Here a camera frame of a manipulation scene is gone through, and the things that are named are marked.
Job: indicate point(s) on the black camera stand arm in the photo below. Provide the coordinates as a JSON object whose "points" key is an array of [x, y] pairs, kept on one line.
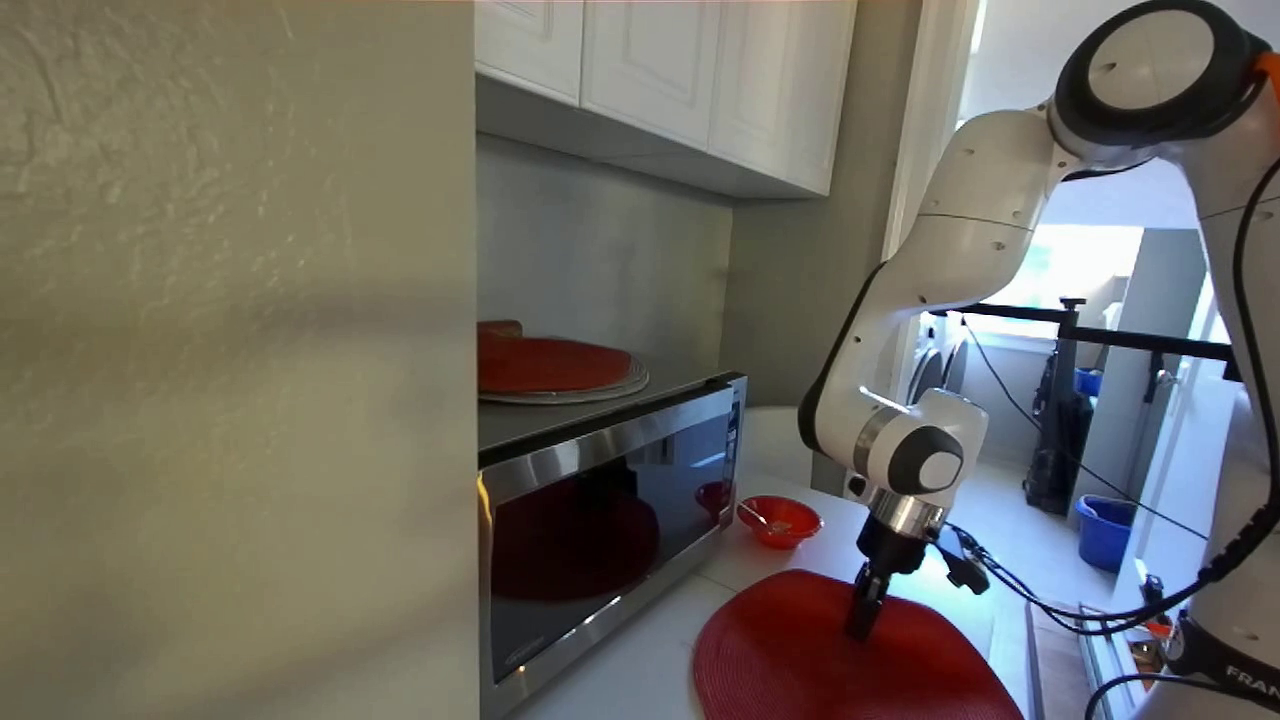
{"points": [[1132, 342]]}

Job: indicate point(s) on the black tripod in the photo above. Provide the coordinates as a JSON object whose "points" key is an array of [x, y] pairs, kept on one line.
{"points": [[1060, 415]]}

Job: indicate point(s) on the white wall cabinets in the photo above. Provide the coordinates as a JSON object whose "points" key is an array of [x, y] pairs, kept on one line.
{"points": [[664, 83]]}

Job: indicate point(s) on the large red round plate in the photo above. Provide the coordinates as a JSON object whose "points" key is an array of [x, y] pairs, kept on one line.
{"points": [[800, 661]]}

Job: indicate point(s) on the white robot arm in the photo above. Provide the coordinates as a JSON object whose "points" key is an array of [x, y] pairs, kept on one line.
{"points": [[1000, 212]]}

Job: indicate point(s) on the blue bin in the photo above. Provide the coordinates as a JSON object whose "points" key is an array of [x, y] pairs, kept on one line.
{"points": [[1105, 534]]}

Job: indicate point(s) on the stainless steel microwave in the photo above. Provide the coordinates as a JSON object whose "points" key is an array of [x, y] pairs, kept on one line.
{"points": [[602, 534]]}

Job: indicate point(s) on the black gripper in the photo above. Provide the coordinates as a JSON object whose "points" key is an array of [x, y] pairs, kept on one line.
{"points": [[897, 547]]}

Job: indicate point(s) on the red bowl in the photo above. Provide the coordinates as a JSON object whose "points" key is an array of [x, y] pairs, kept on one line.
{"points": [[781, 520]]}

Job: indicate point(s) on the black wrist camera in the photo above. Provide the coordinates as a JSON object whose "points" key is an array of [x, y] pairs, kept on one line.
{"points": [[967, 561]]}

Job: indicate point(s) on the red plate on oven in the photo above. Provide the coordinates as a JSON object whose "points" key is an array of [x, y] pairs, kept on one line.
{"points": [[554, 363]]}

